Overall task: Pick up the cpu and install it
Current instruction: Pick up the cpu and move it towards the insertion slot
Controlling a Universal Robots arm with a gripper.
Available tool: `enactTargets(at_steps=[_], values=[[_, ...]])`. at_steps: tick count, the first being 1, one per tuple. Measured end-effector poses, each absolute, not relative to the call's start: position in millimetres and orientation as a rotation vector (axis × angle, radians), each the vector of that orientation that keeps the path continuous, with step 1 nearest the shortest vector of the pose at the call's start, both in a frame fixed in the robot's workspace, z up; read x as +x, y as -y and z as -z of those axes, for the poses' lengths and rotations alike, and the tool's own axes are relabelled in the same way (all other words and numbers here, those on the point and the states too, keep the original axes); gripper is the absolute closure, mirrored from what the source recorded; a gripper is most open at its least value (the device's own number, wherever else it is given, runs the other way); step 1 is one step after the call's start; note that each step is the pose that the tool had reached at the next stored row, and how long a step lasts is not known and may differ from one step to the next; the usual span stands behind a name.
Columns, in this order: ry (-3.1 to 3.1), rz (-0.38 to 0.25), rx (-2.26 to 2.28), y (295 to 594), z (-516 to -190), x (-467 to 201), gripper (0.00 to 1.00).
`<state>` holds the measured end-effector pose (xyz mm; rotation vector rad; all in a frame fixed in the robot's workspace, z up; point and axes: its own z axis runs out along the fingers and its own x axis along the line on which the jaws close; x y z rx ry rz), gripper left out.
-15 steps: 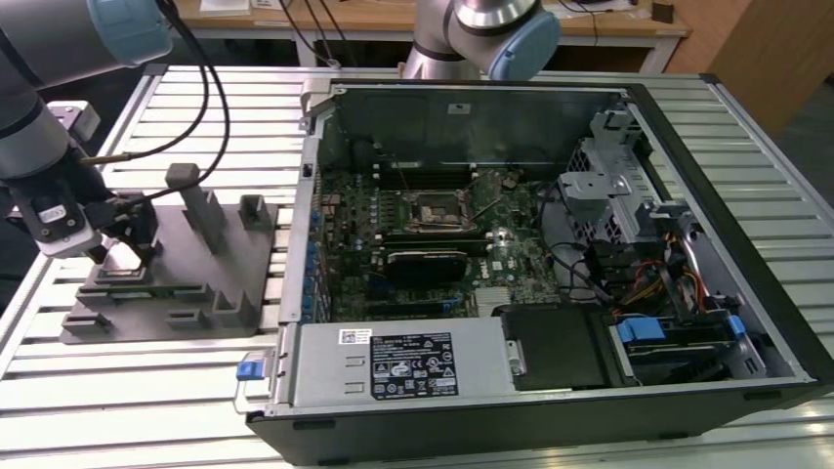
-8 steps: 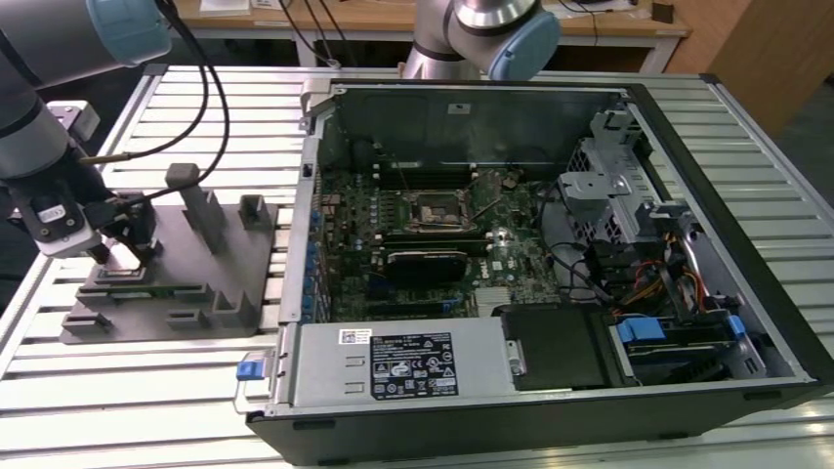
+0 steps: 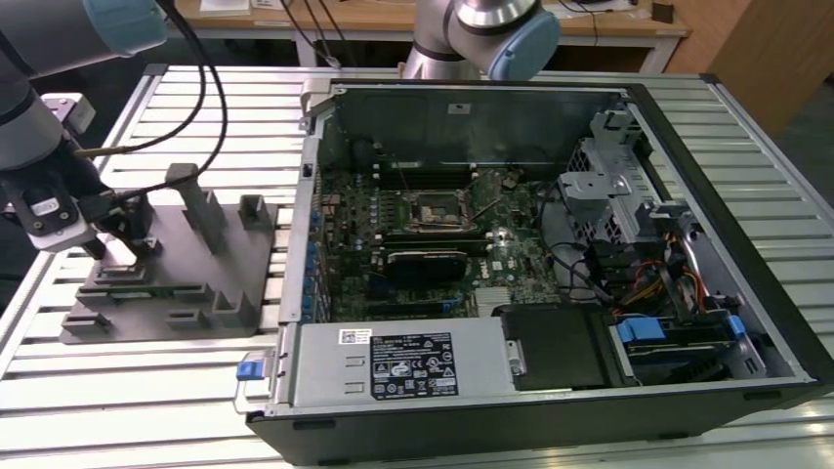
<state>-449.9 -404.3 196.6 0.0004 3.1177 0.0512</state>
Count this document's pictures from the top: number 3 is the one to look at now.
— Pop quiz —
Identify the CPU socket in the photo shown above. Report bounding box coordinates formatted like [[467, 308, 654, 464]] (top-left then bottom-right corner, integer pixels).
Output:
[[407, 188, 471, 231]]

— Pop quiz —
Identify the green RAM stick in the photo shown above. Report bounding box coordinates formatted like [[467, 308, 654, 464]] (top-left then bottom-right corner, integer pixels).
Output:
[[107, 284, 179, 299]]

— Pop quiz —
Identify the grey parts rack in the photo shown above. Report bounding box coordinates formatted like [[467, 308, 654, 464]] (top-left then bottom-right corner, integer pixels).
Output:
[[57, 162, 279, 346]]

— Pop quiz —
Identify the wooden desk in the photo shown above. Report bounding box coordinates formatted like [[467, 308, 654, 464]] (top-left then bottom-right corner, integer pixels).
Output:
[[152, 0, 694, 74]]

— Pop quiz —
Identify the white paper box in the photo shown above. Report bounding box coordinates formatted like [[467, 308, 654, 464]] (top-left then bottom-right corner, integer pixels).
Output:
[[197, 0, 252, 17]]

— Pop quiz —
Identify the silver power supply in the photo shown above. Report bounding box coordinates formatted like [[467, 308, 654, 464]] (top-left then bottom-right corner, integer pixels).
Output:
[[285, 320, 523, 409]]

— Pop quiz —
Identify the black graphics card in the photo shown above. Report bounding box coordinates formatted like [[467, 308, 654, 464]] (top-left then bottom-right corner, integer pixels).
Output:
[[381, 249, 469, 285]]

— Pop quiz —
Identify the silver chipset heatsink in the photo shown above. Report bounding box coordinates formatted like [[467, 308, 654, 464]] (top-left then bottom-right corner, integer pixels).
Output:
[[472, 286, 518, 318]]

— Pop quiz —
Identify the green motherboard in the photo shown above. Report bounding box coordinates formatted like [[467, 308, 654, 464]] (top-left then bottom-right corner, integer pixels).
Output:
[[315, 165, 568, 323]]

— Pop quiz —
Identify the black PC case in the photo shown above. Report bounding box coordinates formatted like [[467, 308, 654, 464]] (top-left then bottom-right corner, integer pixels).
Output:
[[244, 72, 834, 466]]

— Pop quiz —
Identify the black plastic shroud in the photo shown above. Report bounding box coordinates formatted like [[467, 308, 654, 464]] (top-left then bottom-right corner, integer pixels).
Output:
[[504, 303, 618, 392]]

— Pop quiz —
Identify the silver metal drive cage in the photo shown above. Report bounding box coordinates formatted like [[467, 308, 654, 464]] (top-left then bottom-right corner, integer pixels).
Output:
[[558, 109, 663, 245]]

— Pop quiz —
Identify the hard disk in blue carrier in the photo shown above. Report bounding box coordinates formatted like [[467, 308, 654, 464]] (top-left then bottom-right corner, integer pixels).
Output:
[[611, 315, 748, 387]]

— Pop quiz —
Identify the wooden cabinet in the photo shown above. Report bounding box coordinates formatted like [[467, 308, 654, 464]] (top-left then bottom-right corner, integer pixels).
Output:
[[663, 0, 834, 143]]

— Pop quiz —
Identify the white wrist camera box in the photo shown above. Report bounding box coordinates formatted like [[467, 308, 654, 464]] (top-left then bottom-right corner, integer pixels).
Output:
[[12, 184, 93, 253]]

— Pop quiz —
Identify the black cable brass connector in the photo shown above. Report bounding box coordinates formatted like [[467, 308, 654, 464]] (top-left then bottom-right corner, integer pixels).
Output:
[[74, 0, 229, 156]]

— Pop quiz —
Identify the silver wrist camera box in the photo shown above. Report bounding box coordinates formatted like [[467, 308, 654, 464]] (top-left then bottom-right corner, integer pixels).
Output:
[[41, 95, 97, 134]]

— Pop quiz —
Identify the orange power wire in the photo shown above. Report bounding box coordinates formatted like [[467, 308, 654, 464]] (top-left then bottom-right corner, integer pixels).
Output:
[[611, 271, 711, 317]]

